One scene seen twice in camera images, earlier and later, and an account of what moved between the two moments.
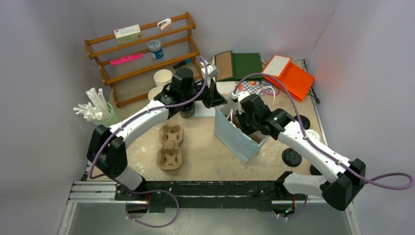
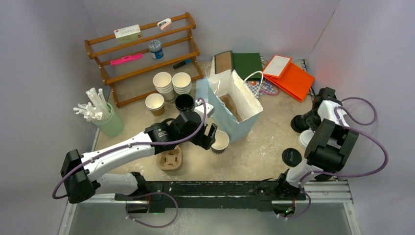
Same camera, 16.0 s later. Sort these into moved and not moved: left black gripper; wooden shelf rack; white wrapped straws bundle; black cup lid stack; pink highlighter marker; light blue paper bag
Moved: left black gripper; light blue paper bag
Not moved: wooden shelf rack; white wrapped straws bundle; pink highlighter marker; black cup lid stack
